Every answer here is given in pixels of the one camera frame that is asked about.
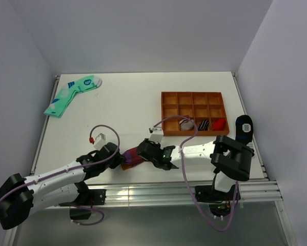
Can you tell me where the maroon purple orange sock pair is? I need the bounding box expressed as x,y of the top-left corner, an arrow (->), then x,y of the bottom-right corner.
123,147 -> 145,171

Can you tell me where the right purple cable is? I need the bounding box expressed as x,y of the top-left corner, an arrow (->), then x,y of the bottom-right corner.
153,115 -> 240,233

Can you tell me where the orange compartment tray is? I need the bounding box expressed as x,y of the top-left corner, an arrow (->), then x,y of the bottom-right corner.
161,92 -> 230,137

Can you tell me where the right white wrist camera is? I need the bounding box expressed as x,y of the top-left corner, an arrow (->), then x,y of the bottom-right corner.
149,127 -> 163,144

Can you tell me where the rolled black white striped sock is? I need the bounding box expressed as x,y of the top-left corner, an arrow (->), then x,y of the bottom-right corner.
198,119 -> 209,131

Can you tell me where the mint green sock pair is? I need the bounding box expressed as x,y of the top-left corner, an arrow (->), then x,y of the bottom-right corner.
44,75 -> 103,118

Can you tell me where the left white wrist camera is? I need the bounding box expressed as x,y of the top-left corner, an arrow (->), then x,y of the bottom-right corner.
89,133 -> 107,150

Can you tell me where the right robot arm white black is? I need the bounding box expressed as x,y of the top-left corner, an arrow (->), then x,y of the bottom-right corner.
136,135 -> 253,200

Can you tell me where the rolled white maroon sock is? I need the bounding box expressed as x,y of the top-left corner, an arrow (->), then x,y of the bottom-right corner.
179,115 -> 194,131

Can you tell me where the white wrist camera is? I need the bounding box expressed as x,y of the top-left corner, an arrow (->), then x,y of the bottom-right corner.
149,127 -> 163,144
89,133 -> 107,150

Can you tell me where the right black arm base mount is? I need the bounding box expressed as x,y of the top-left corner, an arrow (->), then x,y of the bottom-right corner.
190,185 -> 241,218

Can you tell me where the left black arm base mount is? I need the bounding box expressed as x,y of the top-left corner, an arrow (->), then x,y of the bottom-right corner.
69,189 -> 106,221

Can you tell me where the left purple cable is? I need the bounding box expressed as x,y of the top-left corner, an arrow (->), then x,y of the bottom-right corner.
0,124 -> 121,226

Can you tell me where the aluminium table front rail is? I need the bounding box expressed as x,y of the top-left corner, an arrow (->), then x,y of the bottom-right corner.
89,180 -> 283,208

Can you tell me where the black blue sock pair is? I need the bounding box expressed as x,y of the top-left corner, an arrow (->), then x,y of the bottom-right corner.
235,115 -> 255,156

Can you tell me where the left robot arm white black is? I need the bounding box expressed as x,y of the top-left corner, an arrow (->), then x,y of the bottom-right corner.
0,142 -> 126,230

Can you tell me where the rolled red sock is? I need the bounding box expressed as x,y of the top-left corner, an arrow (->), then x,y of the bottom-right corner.
212,118 -> 226,131

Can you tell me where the purple cable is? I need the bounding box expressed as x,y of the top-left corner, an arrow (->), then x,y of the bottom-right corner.
0,124 -> 121,226
153,115 -> 240,233

